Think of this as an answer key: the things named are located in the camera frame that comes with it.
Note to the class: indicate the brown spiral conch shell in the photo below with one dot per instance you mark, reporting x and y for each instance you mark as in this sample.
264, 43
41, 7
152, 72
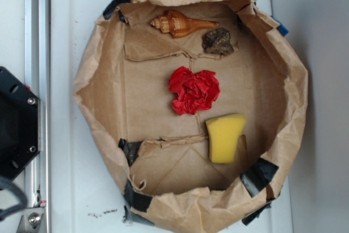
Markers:
178, 25

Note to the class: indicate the brown paper bag tray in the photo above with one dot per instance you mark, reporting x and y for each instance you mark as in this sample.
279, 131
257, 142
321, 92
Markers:
123, 85

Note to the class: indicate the crumpled red paper ball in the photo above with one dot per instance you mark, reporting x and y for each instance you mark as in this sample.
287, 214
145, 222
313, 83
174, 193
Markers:
195, 91

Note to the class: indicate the yellow sponge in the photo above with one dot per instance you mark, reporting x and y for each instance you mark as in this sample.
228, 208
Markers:
223, 133

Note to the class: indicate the dark brown rock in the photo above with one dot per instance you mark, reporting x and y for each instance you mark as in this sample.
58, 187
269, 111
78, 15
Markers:
217, 41

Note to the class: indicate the white plastic board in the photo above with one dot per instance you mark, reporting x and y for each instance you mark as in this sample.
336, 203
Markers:
83, 196

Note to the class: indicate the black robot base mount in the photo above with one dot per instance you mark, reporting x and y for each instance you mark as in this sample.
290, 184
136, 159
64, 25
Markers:
19, 125

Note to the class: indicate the aluminium extrusion rail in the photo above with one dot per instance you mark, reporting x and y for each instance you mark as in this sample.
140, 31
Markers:
37, 77

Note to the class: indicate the metal corner bracket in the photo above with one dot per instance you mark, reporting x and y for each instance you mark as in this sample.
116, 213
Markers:
31, 220

